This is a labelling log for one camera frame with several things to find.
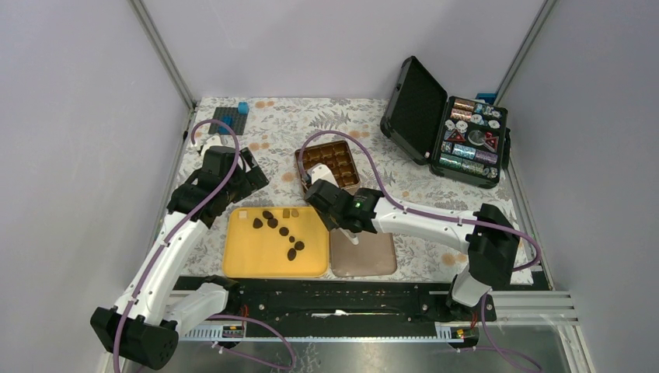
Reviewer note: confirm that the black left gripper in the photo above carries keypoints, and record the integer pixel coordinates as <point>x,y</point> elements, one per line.
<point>252,179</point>

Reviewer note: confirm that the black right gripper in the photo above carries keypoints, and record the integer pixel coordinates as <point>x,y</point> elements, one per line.
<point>327,221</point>

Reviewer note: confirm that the white handled metal tongs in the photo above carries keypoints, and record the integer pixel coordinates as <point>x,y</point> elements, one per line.
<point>352,237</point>

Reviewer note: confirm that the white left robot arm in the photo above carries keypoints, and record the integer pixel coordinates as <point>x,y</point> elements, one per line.
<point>140,326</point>

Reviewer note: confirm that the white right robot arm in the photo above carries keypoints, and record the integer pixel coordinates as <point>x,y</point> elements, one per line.
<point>485,236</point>

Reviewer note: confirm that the gold chocolate box tin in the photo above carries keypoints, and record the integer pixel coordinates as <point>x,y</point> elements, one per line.
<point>337,156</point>

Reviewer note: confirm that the rose gold tin lid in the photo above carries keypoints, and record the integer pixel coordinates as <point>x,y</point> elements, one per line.
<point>374,255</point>

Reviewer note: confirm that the floral patterned table mat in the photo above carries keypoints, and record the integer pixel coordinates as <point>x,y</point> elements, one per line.
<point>276,127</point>

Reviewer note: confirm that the blue lego brick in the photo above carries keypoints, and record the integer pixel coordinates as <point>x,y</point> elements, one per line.
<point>227,125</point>

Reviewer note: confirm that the dark grey lego baseplate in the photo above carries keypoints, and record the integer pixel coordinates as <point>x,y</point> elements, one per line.
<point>235,117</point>

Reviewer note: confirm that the yellow plastic tray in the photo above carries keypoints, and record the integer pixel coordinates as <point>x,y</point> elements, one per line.
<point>262,252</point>

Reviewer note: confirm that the blue lego cube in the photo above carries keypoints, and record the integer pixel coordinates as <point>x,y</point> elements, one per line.
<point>243,108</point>

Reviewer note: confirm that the black open carrying case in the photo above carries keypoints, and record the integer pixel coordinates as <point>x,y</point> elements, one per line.
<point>456,138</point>

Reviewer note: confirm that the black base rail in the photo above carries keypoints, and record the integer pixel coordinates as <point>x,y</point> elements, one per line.
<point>344,308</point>

